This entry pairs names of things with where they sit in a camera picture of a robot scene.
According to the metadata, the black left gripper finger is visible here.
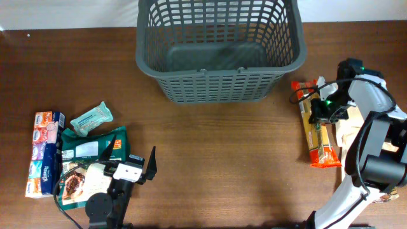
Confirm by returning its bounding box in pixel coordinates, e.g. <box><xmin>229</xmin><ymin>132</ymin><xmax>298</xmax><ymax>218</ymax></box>
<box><xmin>139</xmin><ymin>146</ymin><xmax>158</xmax><ymax>184</ymax></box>
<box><xmin>99</xmin><ymin>135</ymin><xmax>116</xmax><ymax>161</ymax></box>

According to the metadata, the beige dried mushroom bag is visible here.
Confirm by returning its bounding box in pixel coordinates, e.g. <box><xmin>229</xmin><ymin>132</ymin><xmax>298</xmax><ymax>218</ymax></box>
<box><xmin>335</xmin><ymin>106</ymin><xmax>399</xmax><ymax>203</ymax></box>

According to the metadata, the green food pouch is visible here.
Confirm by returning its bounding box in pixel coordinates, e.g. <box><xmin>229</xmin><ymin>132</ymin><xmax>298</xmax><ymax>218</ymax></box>
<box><xmin>58</xmin><ymin>127</ymin><xmax>130</xmax><ymax>211</ymax></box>

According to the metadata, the orange spaghetti pasta package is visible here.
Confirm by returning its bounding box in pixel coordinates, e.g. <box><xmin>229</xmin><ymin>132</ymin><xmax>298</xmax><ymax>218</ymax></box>
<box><xmin>299</xmin><ymin>94</ymin><xmax>341</xmax><ymax>169</ymax></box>

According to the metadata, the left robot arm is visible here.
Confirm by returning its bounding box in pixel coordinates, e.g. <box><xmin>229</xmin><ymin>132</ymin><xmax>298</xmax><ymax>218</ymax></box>
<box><xmin>85</xmin><ymin>137</ymin><xmax>157</xmax><ymax>228</ymax></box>

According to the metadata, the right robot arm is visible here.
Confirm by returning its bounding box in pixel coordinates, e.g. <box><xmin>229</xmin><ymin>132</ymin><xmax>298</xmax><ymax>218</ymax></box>
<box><xmin>305</xmin><ymin>58</ymin><xmax>406</xmax><ymax>228</ymax></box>

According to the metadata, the multicolour tissue pack bundle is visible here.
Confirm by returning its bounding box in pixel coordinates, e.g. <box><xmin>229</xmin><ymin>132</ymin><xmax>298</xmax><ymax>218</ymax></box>
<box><xmin>25</xmin><ymin>111</ymin><xmax>65</xmax><ymax>198</ymax></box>

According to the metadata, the mint green snack bar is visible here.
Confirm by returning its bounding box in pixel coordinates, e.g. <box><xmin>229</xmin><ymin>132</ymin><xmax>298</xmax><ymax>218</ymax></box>
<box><xmin>70</xmin><ymin>101</ymin><xmax>114</xmax><ymax>137</ymax></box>

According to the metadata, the grey plastic lattice basket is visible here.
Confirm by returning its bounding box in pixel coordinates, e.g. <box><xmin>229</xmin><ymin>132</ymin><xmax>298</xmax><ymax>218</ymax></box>
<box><xmin>135</xmin><ymin>0</ymin><xmax>307</xmax><ymax>104</ymax></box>

